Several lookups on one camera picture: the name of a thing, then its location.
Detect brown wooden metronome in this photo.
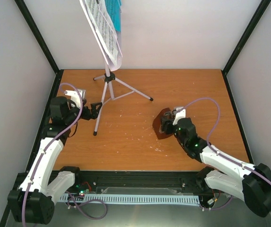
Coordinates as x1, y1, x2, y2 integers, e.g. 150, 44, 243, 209
152, 107, 174, 140

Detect white tripod music stand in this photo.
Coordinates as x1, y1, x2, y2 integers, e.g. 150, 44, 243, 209
93, 54, 154, 136

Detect teal folder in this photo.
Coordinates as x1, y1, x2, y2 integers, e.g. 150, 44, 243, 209
105, 0, 122, 32

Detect clear plastic metronome cover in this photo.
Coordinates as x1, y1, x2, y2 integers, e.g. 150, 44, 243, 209
159, 111, 174, 134

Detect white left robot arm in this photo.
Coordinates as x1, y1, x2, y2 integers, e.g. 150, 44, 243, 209
8, 96, 102, 225

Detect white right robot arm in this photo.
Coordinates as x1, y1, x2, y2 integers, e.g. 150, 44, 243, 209
153, 115, 271, 217

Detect white sheet music pages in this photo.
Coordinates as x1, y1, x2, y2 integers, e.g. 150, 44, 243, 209
80, 0, 123, 66

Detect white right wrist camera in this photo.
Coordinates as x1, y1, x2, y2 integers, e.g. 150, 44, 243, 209
172, 106, 186, 125

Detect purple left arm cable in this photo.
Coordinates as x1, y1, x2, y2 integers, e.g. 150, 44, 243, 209
22, 82, 108, 227

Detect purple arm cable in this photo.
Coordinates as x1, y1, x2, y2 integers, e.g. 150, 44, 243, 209
180, 97, 271, 211
22, 82, 108, 227

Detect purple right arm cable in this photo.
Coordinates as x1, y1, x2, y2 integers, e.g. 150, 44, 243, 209
180, 97, 271, 211

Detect black aluminium frame rail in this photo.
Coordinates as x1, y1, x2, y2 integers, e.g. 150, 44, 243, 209
15, 170, 268, 197

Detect light blue cable duct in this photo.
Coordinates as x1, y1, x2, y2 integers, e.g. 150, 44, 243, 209
57, 193, 201, 207

